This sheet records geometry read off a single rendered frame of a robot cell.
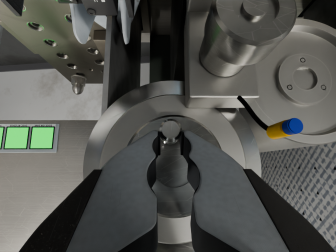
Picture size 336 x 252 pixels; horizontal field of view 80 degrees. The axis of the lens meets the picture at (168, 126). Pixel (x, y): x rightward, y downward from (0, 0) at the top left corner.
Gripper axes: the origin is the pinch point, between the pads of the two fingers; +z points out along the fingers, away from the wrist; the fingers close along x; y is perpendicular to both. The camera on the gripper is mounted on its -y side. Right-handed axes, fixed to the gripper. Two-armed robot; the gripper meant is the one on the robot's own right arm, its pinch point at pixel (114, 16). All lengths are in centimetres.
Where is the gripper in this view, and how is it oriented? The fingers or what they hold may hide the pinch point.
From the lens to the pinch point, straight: 25.7
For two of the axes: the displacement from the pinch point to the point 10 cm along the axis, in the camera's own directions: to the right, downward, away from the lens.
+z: -0.2, 1.9, 9.8
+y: 0.1, 9.8, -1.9
